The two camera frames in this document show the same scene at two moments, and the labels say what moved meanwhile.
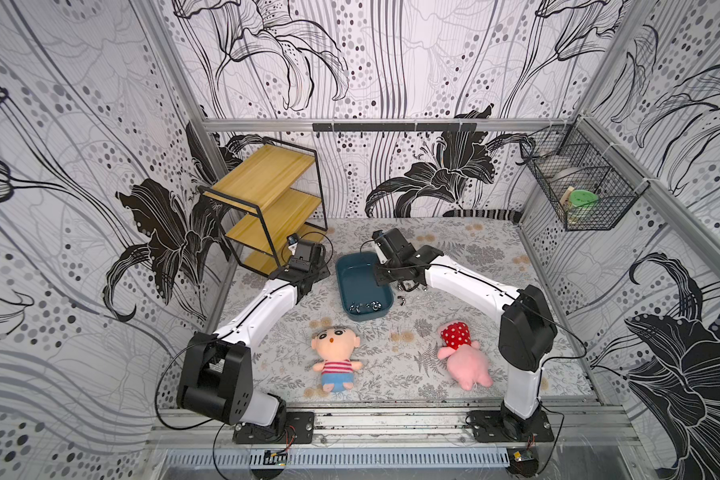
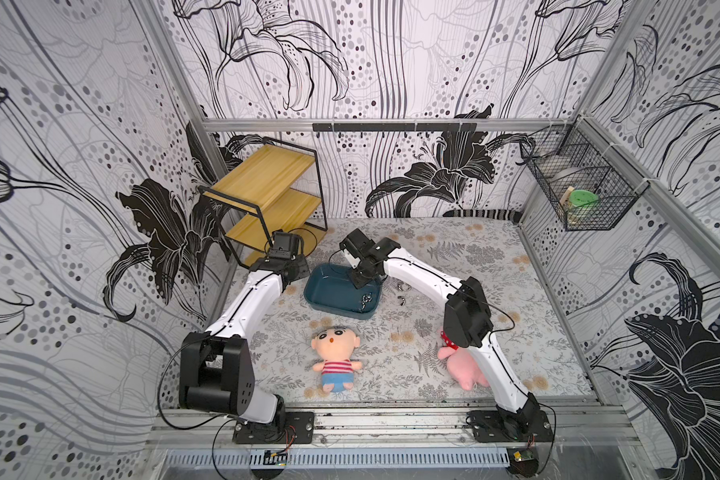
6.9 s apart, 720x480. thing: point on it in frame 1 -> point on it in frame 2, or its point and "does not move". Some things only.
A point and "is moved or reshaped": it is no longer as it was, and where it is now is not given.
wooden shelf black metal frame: (267, 193) does not move
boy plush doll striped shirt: (336, 343) does not move
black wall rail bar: (395, 127) does not move
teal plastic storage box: (360, 297) is moved or reshaped
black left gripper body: (318, 271) -> (299, 268)
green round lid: (582, 197) does not move
